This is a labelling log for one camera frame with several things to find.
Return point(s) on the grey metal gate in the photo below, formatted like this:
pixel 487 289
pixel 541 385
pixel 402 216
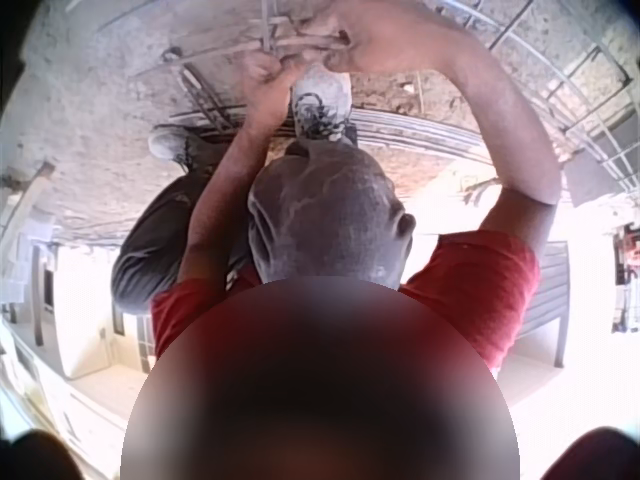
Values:
pixel 545 300

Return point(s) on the bundle of long steel rebars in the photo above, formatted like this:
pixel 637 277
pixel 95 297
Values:
pixel 410 135

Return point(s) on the steel rebar grid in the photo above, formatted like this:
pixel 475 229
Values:
pixel 560 85

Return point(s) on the wooden planks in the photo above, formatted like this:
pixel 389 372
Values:
pixel 25 210

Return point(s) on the person's legs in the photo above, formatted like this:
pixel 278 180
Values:
pixel 325 210

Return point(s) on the person's left hand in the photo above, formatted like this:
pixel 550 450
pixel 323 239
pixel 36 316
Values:
pixel 267 92

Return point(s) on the bent steel rebar rods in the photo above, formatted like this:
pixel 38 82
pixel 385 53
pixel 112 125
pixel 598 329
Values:
pixel 225 47

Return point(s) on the short rusty rebar pieces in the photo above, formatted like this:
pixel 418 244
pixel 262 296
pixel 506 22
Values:
pixel 202 92

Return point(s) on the person's right hand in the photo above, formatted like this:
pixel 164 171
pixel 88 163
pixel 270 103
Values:
pixel 395 35

